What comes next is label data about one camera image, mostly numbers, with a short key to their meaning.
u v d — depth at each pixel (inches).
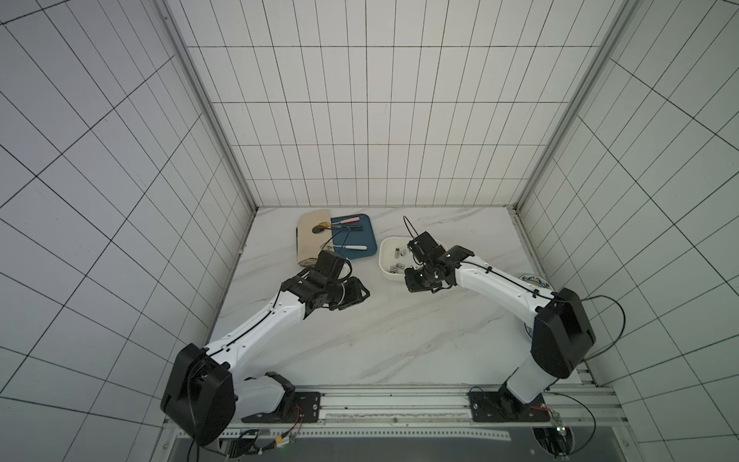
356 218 44.9
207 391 15.5
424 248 26.6
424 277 28.6
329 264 24.6
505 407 25.8
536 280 36.7
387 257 40.0
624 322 18.7
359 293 28.6
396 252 39.8
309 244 43.1
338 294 27.3
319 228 44.5
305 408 28.4
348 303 28.0
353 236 43.4
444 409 29.3
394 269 39.4
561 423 27.6
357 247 41.9
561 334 17.3
